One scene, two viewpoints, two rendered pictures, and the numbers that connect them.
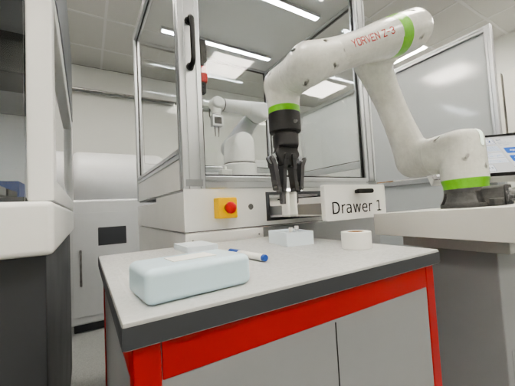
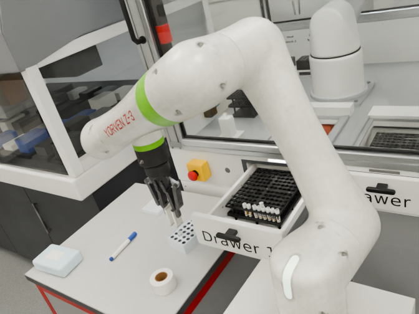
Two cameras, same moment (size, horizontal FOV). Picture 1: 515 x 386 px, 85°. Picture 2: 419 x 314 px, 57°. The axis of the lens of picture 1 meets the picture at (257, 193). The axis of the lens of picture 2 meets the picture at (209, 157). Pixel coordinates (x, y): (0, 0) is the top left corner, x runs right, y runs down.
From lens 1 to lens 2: 146 cm
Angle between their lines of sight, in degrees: 75
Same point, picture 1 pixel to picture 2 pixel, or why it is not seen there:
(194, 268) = (42, 265)
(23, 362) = not seen: hidden behind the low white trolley
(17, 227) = (68, 189)
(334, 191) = (202, 222)
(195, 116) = not seen: hidden behind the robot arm
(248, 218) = (227, 180)
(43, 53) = (42, 110)
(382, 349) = not seen: outside the picture
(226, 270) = (52, 271)
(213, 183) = (189, 146)
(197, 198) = (180, 156)
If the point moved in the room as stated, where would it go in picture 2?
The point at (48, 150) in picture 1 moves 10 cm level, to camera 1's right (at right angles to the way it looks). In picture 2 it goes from (64, 156) to (67, 166)
